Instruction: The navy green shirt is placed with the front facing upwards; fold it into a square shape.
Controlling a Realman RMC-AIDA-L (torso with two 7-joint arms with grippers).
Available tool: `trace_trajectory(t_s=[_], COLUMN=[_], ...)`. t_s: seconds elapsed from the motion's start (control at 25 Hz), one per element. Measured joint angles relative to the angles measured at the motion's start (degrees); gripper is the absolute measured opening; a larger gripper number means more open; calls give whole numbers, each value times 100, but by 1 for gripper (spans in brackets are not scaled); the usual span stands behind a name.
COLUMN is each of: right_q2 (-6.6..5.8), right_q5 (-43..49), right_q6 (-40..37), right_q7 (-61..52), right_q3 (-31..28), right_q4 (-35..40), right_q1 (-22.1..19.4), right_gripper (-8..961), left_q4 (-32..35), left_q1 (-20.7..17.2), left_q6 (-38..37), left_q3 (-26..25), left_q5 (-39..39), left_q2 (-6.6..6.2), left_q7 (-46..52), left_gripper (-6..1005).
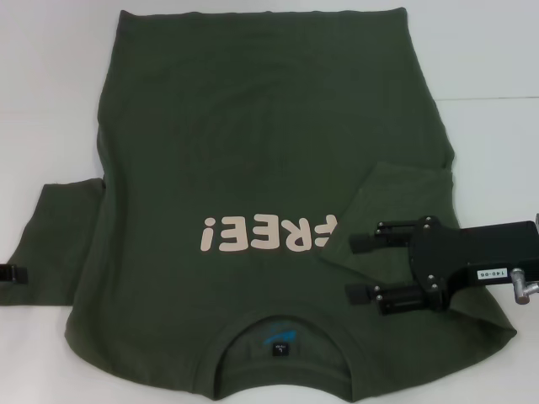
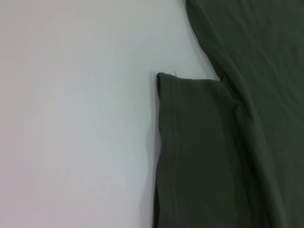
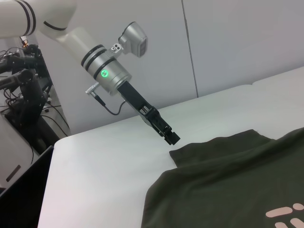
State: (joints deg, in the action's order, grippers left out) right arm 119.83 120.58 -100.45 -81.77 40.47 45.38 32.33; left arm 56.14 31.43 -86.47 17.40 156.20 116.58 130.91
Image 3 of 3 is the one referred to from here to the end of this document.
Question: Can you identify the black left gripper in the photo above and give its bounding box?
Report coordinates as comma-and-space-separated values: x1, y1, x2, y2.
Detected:
115, 80, 181, 146

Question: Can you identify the dark green FREE t-shirt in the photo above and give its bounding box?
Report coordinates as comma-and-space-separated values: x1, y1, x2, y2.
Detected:
140, 127, 304, 228

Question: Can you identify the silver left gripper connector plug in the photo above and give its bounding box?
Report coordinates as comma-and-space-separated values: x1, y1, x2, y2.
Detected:
85, 81, 107, 105

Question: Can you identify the white machine cabinet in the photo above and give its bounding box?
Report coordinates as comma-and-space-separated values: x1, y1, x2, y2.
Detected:
0, 111, 41, 190

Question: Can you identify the black flat panel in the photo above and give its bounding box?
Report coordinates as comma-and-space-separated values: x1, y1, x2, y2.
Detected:
0, 144, 54, 228

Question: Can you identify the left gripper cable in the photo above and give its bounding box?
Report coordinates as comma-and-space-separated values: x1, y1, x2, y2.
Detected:
103, 99, 127, 117

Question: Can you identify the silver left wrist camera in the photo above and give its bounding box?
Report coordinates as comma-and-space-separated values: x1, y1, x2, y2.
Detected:
110, 21, 149, 58

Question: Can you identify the black equipment rig with cables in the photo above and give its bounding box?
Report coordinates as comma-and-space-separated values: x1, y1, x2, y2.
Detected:
0, 35, 72, 154

